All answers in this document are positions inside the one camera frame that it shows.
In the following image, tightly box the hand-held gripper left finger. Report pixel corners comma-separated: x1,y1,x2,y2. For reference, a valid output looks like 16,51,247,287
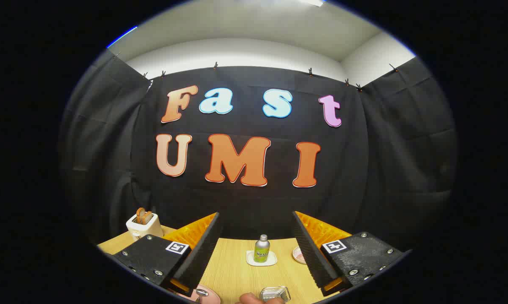
112,212,222,298

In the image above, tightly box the white square coaster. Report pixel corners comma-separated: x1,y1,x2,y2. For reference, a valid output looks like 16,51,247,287
246,250,278,267

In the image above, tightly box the pink plate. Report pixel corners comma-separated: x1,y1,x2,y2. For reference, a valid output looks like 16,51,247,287
182,284,222,304

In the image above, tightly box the white toaster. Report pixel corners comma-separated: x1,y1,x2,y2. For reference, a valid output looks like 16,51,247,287
126,212,164,242

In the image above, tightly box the silver green soda bottle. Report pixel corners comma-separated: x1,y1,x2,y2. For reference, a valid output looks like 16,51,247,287
253,234,271,263

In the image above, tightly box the perforated metal tray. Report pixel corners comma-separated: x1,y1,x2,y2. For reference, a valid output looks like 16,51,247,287
260,286,291,303

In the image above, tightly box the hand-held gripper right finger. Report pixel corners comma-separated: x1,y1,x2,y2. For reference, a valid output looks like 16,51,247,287
291,211,412,297

